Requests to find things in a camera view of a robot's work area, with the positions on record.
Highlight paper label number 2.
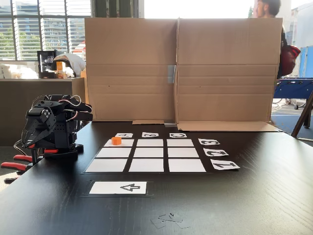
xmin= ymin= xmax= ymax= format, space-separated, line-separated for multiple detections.
xmin=203 ymin=147 xmax=229 ymax=157

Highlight paper sheet with arrow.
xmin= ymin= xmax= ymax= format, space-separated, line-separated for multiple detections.
xmin=80 ymin=179 xmax=155 ymax=199

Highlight brown counter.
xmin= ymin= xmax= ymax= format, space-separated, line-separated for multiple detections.
xmin=0 ymin=77 xmax=87 ymax=147

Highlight white crumpled cloth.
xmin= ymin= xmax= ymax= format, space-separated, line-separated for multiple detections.
xmin=52 ymin=53 xmax=87 ymax=77

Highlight wooden easel leg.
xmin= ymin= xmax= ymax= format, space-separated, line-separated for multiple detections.
xmin=291 ymin=92 xmax=313 ymax=139

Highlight person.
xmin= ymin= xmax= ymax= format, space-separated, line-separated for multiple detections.
xmin=252 ymin=0 xmax=289 ymax=79

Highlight paper label number 3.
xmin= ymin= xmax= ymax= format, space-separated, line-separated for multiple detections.
xmin=198 ymin=138 xmax=221 ymax=146

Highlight brown cardboard screen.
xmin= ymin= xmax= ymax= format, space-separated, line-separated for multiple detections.
xmin=84 ymin=16 xmax=285 ymax=133

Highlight paper label number 1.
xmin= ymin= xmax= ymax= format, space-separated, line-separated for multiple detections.
xmin=210 ymin=161 xmax=241 ymax=170

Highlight red bag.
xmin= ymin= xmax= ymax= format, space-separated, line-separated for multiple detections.
xmin=279 ymin=44 xmax=302 ymax=77

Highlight black coffee machine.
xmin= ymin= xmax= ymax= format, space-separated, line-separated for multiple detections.
xmin=37 ymin=49 xmax=65 ymax=79

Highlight black power cable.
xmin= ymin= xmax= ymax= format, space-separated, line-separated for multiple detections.
xmin=14 ymin=140 xmax=24 ymax=156

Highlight window with blinds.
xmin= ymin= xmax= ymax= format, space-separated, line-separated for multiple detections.
xmin=0 ymin=0 xmax=92 ymax=61

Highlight white grid with black tape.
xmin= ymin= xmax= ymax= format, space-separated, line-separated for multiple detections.
xmin=84 ymin=138 xmax=214 ymax=175

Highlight blue foosball table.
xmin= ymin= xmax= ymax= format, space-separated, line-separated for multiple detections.
xmin=273 ymin=77 xmax=313 ymax=110

